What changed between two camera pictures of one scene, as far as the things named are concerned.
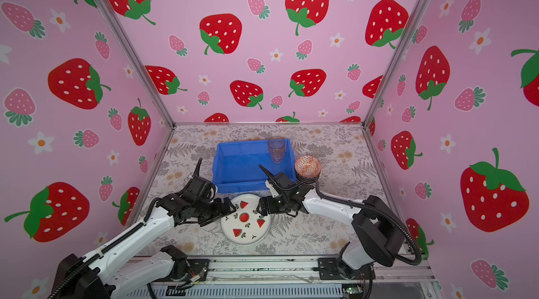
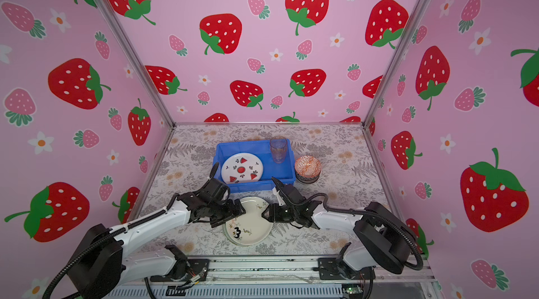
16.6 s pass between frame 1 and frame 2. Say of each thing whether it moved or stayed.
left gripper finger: stayed
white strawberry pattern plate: moved
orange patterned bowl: stayed
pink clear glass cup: stayed
